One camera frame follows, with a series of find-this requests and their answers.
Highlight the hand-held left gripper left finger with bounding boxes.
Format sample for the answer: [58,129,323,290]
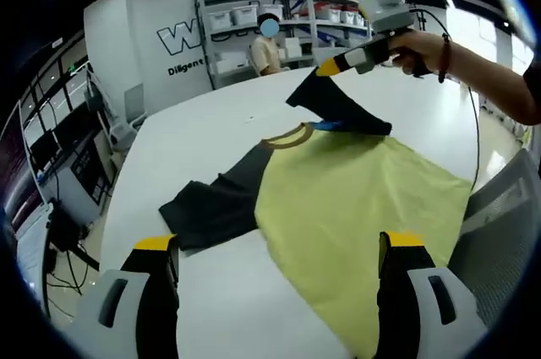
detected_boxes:
[79,233,181,359]

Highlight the grey metal shelving rack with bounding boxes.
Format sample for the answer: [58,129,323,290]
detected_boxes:
[303,0,374,65]
[194,0,316,90]

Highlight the large lit computer monitor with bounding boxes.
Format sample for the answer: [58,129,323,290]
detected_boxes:
[2,109,41,230]

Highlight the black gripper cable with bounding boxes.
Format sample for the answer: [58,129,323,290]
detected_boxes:
[407,6,484,192]

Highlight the person's right hand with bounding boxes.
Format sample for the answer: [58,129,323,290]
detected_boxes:
[388,29,451,78]

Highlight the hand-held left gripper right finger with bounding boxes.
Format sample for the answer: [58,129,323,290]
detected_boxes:
[377,231,487,359]

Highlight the flat white box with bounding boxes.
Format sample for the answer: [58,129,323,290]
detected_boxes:
[215,52,250,73]

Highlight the grey mesh office chair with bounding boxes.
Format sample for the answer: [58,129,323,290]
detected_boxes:
[447,147,541,330]

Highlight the white equipment stand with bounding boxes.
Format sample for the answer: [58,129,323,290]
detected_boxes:
[84,61,137,150]

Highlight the dark bead bracelet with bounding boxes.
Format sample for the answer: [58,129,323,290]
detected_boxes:
[437,33,453,84]

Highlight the white lidded storage bin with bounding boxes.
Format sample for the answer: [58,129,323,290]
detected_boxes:
[231,6,260,26]
[209,10,232,31]
[258,3,285,18]

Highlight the black floor cables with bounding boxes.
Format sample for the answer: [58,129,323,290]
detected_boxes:
[41,244,92,297]

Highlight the black computer monitor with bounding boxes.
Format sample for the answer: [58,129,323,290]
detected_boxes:
[25,128,61,171]
[54,113,99,154]

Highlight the yellow black blue garment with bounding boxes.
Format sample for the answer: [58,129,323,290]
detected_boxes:
[158,69,474,359]

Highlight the row of white storage bins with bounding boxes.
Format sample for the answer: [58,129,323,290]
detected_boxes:
[316,3,369,27]

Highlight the grey white office chair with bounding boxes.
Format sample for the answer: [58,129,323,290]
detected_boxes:
[124,83,146,122]

